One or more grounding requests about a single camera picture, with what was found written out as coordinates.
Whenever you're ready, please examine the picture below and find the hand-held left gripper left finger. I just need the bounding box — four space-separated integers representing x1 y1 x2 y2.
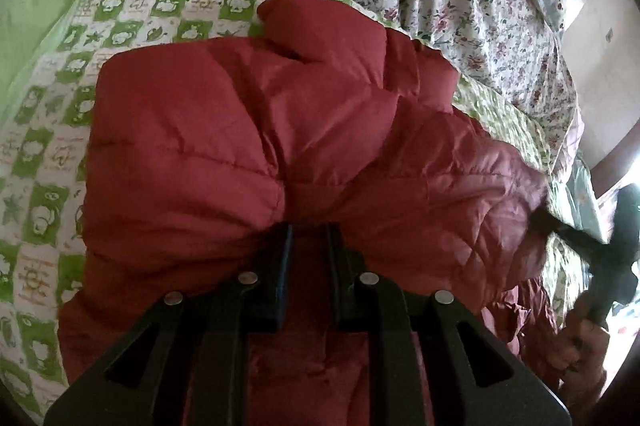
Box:
44 223 295 426

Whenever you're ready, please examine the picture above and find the red quilted garment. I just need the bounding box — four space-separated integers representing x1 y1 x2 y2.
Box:
57 0 561 426

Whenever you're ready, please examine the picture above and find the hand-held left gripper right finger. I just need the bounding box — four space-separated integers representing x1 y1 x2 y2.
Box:
325 223 572 426

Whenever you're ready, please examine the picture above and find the light blue cloth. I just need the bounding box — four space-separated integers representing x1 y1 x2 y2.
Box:
565 156 617 247

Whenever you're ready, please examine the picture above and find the person's right hand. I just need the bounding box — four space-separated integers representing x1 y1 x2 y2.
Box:
545 293 610 389

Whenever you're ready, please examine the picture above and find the green checked printed blanket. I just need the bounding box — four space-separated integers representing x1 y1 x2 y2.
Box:
0 0 596 422

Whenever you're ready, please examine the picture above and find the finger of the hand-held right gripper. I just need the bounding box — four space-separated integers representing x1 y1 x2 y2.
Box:
529 207 603 259

